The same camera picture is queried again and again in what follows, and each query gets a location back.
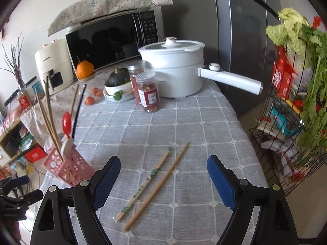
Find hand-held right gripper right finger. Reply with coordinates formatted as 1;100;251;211
207;155;299;245

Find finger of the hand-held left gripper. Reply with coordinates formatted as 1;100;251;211
0;176;30;193
11;189;44;206

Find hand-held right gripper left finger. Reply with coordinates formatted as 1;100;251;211
30;155;121;245

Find green printed bamboo chopstick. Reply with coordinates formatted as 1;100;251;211
114;150;169;221
118;151;170;222

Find pink plastic basket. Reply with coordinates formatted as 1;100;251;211
41;143;95;187

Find plain bamboo chopstick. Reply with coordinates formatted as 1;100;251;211
35;91;61;157
123;142;190;232
68;84;80;116
44;81;63;156

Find red plastic spoon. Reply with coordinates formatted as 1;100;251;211
63;112;72;136

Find black chopstick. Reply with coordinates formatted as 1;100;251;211
72;84;87;139

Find red box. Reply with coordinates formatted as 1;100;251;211
24;145;48;162

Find wooden shelf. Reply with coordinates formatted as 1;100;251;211
0;119;31;159

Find white spoon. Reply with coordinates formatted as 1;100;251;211
61;137;74;159

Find grey checked tablecloth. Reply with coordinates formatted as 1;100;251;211
38;80;269;245

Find red label glass jar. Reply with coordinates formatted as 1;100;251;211
15;87;32;111

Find teal snack packet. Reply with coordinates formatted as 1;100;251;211
271;107;302;136

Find white bowl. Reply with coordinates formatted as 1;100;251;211
103;80;133;98

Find red label dried fruit jar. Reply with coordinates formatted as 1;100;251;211
135;71;159;113

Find goji berry jar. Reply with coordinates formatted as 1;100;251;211
127;61;146;105

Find dark green pumpkin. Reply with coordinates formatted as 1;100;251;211
105;68;131;87

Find white electric pot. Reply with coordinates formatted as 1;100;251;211
138;37;264;99

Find large orange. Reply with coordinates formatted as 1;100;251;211
76;61;94;80

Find dried branches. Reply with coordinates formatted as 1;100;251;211
0;32;28;92

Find cream air fryer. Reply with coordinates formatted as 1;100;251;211
35;38;77;96

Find red snack packets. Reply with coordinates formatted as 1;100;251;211
271;46;298;99

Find leafy green herbs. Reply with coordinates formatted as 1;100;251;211
298;24;327;166

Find black microwave oven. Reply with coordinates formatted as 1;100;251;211
65;10;160;78

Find grey refrigerator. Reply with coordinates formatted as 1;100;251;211
157;0;289;118

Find napa cabbage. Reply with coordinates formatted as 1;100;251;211
266;8;311;54

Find floral cloth cover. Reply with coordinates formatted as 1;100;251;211
48;0;173;37

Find black wire rack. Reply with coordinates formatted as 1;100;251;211
249;34;327;197

